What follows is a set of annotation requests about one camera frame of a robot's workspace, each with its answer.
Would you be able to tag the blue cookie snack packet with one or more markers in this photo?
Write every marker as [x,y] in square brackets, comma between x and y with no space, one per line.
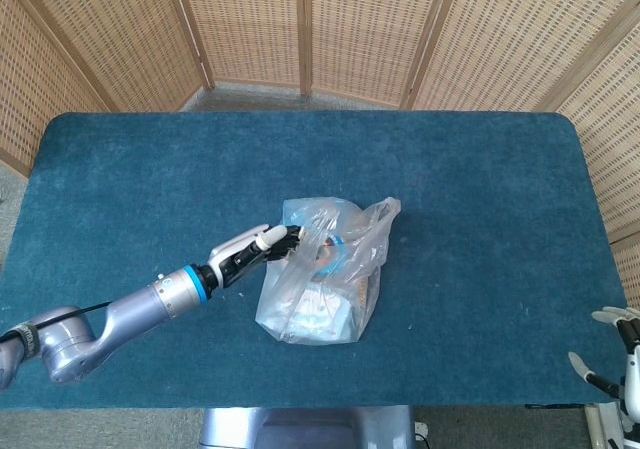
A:
[332,251]

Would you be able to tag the blue white snack package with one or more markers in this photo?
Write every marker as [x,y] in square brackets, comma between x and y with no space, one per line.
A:
[315,316]

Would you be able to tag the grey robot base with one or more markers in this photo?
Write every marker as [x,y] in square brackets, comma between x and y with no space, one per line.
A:
[300,429]

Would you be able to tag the woven bamboo folding screen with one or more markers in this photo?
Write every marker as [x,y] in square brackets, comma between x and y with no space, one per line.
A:
[350,29]

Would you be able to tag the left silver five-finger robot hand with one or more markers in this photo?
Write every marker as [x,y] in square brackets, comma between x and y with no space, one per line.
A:
[240,259]

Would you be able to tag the blue carpet table mat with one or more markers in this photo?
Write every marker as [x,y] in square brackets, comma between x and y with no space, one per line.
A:
[450,194]

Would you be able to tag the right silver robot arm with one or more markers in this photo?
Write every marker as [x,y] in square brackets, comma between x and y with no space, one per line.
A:
[612,431]

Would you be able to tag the clear plastic carrier bag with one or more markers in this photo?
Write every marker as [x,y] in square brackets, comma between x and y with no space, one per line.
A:
[280,299]

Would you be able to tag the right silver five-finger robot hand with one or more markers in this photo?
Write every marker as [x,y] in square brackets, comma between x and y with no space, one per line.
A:
[632,349]

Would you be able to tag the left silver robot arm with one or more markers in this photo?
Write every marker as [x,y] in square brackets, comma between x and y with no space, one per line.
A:
[130,314]

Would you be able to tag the white power socket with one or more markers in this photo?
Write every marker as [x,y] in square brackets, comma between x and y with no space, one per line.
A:
[421,430]

